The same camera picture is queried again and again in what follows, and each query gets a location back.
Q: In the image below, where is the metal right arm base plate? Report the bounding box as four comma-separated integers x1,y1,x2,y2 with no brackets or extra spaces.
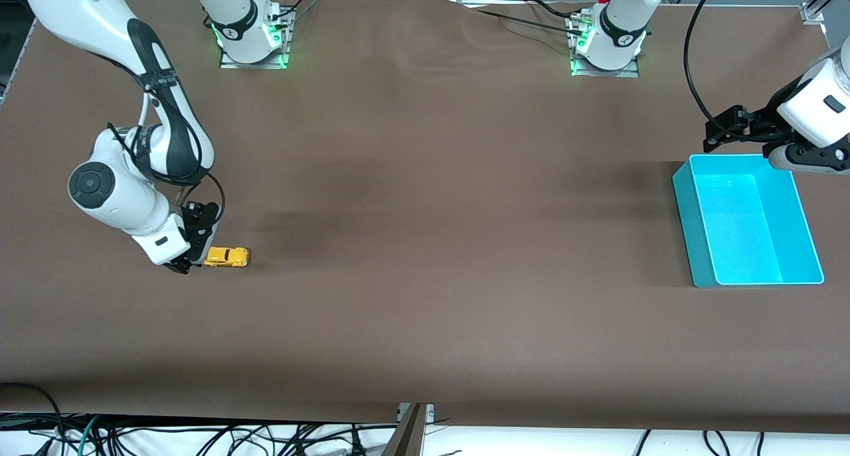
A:
219,8,291,70

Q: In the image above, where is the aluminium corner bracket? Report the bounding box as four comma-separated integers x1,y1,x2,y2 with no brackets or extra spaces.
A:
800,0,850,25

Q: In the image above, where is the black looped floor cable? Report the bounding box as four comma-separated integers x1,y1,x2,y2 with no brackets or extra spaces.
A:
0,382,67,456

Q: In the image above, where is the black cable across table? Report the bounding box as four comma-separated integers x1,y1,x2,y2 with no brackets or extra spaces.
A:
452,0,588,38

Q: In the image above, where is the turquoise plastic bin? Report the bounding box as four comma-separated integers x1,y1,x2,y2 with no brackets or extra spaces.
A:
672,153,825,289

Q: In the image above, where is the green floor cable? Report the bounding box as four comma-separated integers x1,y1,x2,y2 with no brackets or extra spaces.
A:
76,415,102,456

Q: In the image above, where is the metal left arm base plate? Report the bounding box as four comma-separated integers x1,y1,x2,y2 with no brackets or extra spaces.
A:
569,15,640,79

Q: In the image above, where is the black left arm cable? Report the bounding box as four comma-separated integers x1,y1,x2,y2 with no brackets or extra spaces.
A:
683,0,734,138

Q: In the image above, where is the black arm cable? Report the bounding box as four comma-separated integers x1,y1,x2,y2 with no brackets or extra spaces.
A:
106,71,226,228
683,0,734,138

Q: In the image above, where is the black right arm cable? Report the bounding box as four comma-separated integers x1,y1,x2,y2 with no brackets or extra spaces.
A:
106,71,226,228

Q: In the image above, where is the brown table cover sheet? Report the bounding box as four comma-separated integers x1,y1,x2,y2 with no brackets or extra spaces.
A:
0,0,850,435

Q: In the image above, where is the aluminium frame profile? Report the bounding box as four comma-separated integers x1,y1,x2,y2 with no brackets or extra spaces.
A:
382,403,436,456

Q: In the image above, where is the yellow beetle toy car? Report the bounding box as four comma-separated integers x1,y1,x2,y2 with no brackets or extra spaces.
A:
203,246,250,269

